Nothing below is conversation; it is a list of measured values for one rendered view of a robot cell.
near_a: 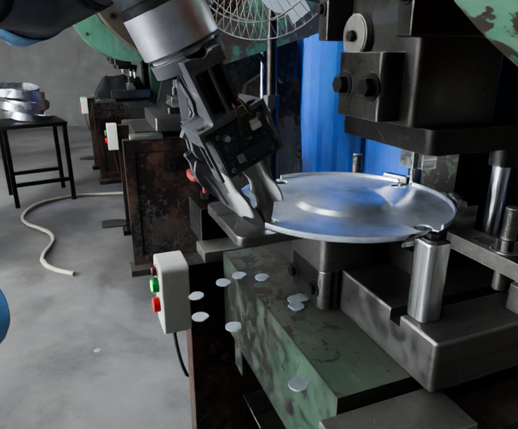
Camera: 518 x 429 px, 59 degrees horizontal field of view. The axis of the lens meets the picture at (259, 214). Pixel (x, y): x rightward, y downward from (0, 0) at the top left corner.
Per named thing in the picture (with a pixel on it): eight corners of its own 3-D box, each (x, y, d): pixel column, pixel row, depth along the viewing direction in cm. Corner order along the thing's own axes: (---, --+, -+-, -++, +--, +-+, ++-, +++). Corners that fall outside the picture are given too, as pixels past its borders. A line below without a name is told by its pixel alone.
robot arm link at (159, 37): (117, 25, 43) (192, -12, 45) (142, 71, 45) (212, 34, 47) (130, 20, 37) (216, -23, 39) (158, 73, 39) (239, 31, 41)
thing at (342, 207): (498, 208, 60) (499, 203, 60) (350, 268, 44) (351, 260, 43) (336, 168, 82) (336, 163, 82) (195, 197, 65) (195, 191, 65)
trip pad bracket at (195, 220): (204, 298, 90) (200, 203, 83) (192, 277, 98) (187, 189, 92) (233, 293, 92) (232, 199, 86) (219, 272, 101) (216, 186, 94)
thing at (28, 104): (14, 208, 305) (-9, 85, 278) (7, 192, 340) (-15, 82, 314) (77, 199, 325) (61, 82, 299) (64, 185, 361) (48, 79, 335)
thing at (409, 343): (429, 395, 47) (437, 345, 45) (263, 238, 86) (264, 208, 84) (624, 333, 57) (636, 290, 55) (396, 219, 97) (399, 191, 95)
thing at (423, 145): (427, 178, 54) (433, 131, 52) (338, 147, 72) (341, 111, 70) (526, 166, 59) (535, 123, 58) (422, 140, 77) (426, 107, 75)
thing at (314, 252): (240, 339, 55) (238, 234, 51) (209, 287, 67) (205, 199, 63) (411, 300, 64) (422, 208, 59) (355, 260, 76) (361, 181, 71)
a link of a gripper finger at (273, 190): (283, 238, 50) (250, 167, 46) (261, 221, 55) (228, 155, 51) (307, 224, 50) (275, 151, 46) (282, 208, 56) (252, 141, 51)
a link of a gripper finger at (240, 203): (259, 254, 49) (222, 182, 45) (239, 235, 54) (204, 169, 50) (283, 238, 50) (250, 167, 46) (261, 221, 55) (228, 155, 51)
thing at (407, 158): (417, 170, 63) (420, 143, 62) (394, 163, 67) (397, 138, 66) (435, 168, 64) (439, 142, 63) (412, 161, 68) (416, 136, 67)
